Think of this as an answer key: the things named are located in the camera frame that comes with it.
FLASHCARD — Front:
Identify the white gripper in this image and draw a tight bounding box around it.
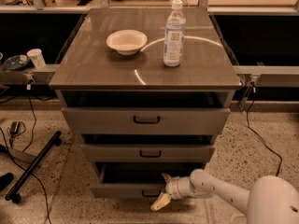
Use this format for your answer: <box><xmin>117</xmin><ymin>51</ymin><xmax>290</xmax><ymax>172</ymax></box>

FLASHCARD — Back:
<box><xmin>150</xmin><ymin>173</ymin><xmax>213</xmax><ymax>211</ymax></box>

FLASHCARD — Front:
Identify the grey drawer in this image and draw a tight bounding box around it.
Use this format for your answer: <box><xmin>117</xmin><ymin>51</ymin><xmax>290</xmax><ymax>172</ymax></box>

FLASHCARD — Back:
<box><xmin>80</xmin><ymin>145</ymin><xmax>214</xmax><ymax>163</ymax></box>
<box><xmin>91</xmin><ymin>162</ymin><xmax>205</xmax><ymax>199</ymax></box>
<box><xmin>62</xmin><ymin>107</ymin><xmax>230</xmax><ymax>135</ymax></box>

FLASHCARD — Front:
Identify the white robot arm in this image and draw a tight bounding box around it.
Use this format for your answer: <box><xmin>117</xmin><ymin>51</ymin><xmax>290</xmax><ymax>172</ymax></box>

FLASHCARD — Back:
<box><xmin>150</xmin><ymin>169</ymin><xmax>299</xmax><ymax>224</ymax></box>

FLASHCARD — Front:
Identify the grey drawer cabinet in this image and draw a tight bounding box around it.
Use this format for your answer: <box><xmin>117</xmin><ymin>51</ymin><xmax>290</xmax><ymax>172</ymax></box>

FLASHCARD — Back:
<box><xmin>49</xmin><ymin>7</ymin><xmax>243</xmax><ymax>191</ymax></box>

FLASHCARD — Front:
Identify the clear plastic water bottle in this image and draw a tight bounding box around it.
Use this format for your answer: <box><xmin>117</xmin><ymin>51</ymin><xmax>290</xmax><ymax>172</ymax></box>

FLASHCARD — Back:
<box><xmin>164</xmin><ymin>0</ymin><xmax>186</xmax><ymax>67</ymax></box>

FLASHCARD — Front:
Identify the black bar on wheels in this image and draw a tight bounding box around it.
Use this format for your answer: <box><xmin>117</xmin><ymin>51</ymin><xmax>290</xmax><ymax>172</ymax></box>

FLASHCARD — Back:
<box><xmin>5</xmin><ymin>131</ymin><xmax>62</xmax><ymax>203</ymax></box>

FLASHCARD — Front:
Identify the white paper bowl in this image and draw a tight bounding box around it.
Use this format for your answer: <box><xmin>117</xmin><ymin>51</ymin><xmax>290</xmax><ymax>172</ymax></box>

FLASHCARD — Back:
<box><xmin>107</xmin><ymin>30</ymin><xmax>148</xmax><ymax>55</ymax></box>

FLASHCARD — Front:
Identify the small black adapter left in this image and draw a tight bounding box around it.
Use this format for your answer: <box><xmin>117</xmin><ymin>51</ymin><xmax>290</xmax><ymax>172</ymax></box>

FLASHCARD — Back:
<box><xmin>9</xmin><ymin>121</ymin><xmax>20</xmax><ymax>135</ymax></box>

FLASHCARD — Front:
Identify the white paper cup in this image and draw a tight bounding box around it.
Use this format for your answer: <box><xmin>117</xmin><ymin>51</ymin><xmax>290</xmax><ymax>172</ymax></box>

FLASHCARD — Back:
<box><xmin>27</xmin><ymin>49</ymin><xmax>46</xmax><ymax>68</ymax></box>

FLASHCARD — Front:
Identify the dark round plate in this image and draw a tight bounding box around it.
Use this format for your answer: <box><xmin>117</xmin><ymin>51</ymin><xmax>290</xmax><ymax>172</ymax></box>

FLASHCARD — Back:
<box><xmin>3</xmin><ymin>54</ymin><xmax>30</xmax><ymax>71</ymax></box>

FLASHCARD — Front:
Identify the black cable right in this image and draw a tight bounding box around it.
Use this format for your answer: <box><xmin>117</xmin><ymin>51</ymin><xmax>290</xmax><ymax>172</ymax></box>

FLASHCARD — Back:
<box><xmin>245</xmin><ymin>81</ymin><xmax>284</xmax><ymax>177</ymax></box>

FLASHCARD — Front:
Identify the black cable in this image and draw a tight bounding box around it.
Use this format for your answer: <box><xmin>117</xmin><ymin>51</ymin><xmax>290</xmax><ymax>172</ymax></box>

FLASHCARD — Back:
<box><xmin>245</xmin><ymin>81</ymin><xmax>284</xmax><ymax>177</ymax></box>
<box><xmin>0</xmin><ymin>84</ymin><xmax>52</xmax><ymax>224</ymax></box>

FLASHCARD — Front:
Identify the black cable left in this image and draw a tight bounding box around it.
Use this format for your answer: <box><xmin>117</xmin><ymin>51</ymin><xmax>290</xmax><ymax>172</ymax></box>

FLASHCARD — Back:
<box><xmin>0</xmin><ymin>84</ymin><xmax>52</xmax><ymax>224</ymax></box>

